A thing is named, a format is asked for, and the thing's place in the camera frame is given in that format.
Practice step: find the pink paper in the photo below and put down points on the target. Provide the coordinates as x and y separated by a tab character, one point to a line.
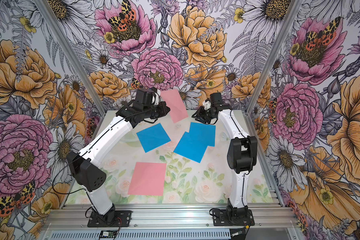
148	179
173	100

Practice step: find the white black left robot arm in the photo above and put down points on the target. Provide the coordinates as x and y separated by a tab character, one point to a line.
85	165

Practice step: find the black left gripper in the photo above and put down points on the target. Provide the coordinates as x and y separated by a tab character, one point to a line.
163	106

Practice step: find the aluminium frame post left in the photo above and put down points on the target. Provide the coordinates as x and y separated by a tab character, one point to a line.
61	37

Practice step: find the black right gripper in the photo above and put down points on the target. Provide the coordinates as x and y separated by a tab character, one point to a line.
199	115

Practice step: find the blue paper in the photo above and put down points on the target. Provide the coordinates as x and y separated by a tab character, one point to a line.
205	134
153	137
192	147

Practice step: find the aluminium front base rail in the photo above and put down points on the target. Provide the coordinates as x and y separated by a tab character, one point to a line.
170	216

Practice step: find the aluminium frame post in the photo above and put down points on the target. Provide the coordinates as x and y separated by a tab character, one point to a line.
61	37
279	41

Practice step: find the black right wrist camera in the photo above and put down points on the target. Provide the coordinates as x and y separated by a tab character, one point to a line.
216	99

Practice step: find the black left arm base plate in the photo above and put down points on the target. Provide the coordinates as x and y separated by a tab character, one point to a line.
113	219

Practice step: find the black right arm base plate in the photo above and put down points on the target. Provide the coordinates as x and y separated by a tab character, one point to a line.
221	218

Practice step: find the aluminium frame post right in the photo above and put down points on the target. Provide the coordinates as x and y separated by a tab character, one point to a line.
279	41

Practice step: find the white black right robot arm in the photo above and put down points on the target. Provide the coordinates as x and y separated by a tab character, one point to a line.
241	156

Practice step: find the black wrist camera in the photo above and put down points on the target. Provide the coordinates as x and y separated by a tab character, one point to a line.
216	99
145	97

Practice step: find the small green circuit board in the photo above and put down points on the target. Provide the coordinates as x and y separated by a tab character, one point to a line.
108	235

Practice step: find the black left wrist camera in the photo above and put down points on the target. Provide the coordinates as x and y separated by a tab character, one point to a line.
145	97

